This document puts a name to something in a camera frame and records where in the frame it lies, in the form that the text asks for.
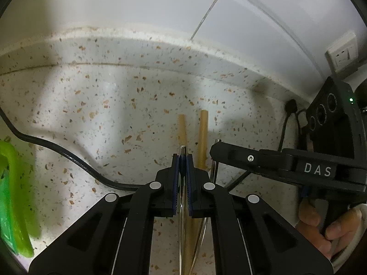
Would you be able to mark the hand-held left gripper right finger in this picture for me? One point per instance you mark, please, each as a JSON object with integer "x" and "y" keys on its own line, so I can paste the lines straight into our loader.
{"x": 190, "y": 192}

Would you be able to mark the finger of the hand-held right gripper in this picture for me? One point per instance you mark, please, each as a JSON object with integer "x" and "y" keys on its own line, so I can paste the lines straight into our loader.
{"x": 243, "y": 156}

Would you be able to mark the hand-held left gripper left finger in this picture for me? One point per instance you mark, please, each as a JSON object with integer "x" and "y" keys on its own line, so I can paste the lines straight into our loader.
{"x": 176, "y": 189}

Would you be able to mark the person's right hand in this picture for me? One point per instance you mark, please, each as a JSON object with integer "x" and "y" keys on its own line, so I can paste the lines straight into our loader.
{"x": 341, "y": 220}

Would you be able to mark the green drip tray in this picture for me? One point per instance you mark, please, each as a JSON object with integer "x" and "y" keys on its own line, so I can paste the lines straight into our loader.
{"x": 17, "y": 192}

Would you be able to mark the white wall socket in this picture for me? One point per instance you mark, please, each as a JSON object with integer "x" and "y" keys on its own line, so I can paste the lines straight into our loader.
{"x": 342, "y": 53}

